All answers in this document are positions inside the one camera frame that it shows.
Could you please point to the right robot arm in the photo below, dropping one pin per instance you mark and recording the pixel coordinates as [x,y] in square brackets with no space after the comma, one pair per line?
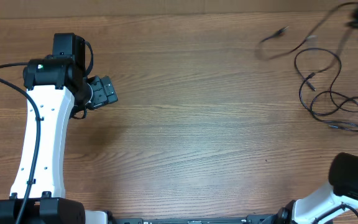
[340,193]

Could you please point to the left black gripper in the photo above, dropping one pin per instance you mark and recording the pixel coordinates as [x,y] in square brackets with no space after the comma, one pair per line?
[102,91]

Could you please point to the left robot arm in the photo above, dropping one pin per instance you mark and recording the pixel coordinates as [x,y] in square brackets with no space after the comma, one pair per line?
[58,88]

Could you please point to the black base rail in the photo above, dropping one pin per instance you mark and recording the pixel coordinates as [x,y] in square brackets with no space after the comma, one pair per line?
[194,220]

